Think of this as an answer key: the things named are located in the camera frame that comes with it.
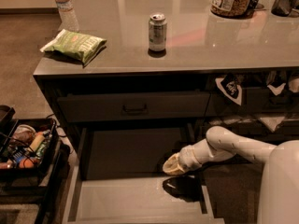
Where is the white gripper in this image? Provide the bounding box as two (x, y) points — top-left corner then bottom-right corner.
(163, 146), (202, 175)

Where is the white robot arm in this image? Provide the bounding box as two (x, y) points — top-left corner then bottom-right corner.
(163, 126), (299, 224)

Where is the grey drawer cabinet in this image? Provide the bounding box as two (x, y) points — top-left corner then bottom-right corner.
(34, 0), (299, 179)

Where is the white paper in drawer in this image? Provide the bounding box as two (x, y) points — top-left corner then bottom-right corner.
(208, 113), (299, 133)

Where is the black white snack bag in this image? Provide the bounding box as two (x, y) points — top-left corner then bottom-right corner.
(215, 74), (242, 105)

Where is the silver soda can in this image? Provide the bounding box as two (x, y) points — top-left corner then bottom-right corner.
(149, 12), (167, 52)

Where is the black bin with groceries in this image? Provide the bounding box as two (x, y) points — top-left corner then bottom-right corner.
(0, 119), (58, 176)

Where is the green chip bag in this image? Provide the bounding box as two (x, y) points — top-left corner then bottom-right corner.
(40, 29), (107, 65)

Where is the clear plastic water bottle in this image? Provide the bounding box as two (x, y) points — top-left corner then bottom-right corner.
(55, 0), (79, 32)

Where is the dark glass container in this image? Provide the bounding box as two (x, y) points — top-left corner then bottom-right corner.
(271, 0), (299, 17)

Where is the black floor cable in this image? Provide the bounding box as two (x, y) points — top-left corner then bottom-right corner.
(45, 113), (68, 138)

